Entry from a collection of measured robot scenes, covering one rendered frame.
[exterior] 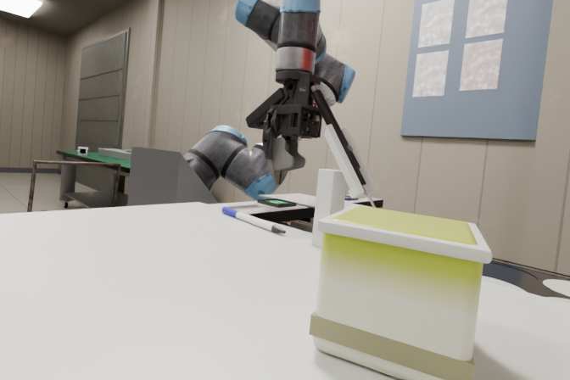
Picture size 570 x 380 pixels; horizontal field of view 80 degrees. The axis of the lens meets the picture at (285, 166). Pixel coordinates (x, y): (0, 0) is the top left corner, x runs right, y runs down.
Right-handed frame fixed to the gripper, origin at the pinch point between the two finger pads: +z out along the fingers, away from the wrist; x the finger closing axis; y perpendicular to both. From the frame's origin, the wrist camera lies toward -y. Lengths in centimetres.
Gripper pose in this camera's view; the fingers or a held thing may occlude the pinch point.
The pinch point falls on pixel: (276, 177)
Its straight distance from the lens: 67.1
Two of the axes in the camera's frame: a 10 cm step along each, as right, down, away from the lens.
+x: 6.4, 0.3, 7.7
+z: -0.9, 9.9, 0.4
